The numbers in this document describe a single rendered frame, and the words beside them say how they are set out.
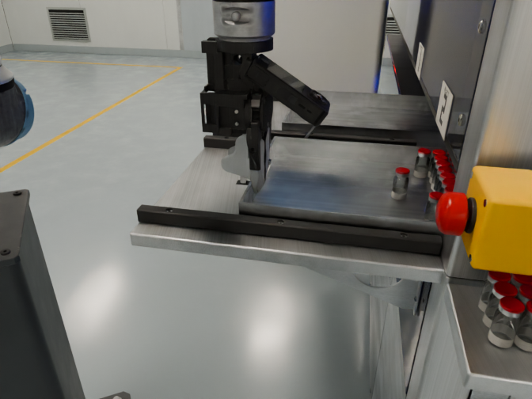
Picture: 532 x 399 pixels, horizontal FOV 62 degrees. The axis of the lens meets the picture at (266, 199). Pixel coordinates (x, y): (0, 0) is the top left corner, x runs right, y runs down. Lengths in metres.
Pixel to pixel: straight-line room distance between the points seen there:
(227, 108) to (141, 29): 6.20
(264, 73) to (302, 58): 0.93
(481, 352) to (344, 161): 0.44
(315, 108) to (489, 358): 0.33
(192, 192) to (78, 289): 1.37
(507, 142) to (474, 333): 0.19
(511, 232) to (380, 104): 0.76
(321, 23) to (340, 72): 0.16
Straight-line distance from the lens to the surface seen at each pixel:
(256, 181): 0.62
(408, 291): 0.71
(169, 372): 1.61
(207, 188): 0.71
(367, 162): 0.81
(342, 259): 0.56
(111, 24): 6.96
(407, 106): 1.15
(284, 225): 0.57
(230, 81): 0.58
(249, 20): 0.55
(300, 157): 0.82
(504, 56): 0.46
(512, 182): 0.44
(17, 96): 0.93
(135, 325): 1.79
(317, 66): 1.48
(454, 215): 0.42
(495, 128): 0.48
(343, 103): 1.14
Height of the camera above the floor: 1.20
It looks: 28 degrees down
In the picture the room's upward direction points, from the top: straight up
